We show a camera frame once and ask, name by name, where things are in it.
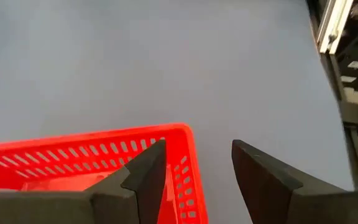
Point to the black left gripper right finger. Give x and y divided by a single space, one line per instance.
269 193

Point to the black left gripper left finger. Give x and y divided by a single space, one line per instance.
148 186

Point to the red slotted plastic basket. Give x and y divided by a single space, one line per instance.
57 182

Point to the blue grey table mat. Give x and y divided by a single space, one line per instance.
135 62

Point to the silver aluminium bar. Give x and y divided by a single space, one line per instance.
334 21

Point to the black table frame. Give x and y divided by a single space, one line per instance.
334 81

